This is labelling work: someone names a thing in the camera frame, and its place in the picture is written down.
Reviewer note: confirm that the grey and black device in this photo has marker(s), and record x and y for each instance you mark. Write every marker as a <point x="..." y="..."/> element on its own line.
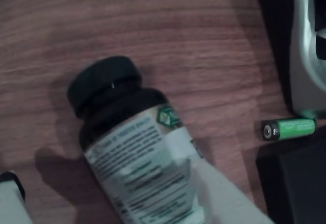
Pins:
<point x="300" y="56"/>

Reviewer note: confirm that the green pill bottle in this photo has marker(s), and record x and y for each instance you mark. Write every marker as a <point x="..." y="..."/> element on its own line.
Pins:
<point x="114" y="101"/>

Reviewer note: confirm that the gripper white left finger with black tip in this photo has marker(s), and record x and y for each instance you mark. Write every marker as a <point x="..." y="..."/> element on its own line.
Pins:
<point x="10" y="203"/>

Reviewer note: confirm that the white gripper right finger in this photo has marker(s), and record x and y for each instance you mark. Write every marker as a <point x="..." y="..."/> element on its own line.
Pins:
<point x="224" y="201"/>

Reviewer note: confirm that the black rectangular block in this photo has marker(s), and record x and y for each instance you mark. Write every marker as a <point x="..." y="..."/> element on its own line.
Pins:
<point x="298" y="183"/>

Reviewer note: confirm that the green and black battery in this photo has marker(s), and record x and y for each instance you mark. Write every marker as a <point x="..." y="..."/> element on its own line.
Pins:
<point x="293" y="128"/>

